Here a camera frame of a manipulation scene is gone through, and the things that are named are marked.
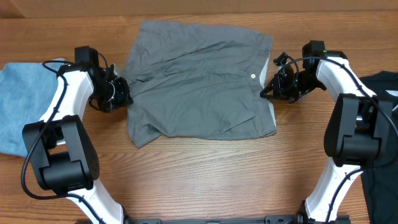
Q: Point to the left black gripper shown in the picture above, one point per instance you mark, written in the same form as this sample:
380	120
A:
124	99

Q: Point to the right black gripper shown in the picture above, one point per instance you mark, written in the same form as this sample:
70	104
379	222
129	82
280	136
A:
280	88

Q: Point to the grey shorts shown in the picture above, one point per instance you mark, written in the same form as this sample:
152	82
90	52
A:
198	81

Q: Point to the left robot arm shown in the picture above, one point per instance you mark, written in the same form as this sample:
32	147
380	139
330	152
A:
59	149

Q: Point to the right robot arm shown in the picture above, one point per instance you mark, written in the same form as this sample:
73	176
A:
356	134

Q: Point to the folded blue denim garment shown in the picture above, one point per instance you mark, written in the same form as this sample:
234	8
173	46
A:
27	90

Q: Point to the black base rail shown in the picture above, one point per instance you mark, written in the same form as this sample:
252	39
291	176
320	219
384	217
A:
217	221

